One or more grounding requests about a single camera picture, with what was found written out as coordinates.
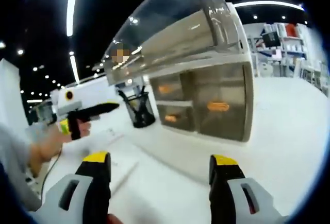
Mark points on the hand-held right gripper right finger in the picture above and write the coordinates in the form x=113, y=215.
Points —
x=224, y=188

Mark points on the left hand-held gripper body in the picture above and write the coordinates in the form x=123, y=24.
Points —
x=68, y=101

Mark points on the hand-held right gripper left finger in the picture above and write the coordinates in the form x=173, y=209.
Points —
x=95, y=182

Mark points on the white drawer organizer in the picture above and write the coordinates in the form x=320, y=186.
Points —
x=219, y=105

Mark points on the white desk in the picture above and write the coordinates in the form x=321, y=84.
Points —
x=180, y=182

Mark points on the person's left hand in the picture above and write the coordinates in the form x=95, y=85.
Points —
x=84, y=128

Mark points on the person's right hand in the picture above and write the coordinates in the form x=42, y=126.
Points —
x=116, y=220

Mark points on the black mesh pen holder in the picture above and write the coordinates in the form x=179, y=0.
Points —
x=141, y=113

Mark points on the curved ceiling light strip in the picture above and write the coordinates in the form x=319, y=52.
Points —
x=270, y=3
x=71, y=15

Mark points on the white storage shelves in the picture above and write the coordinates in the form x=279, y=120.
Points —
x=291, y=54

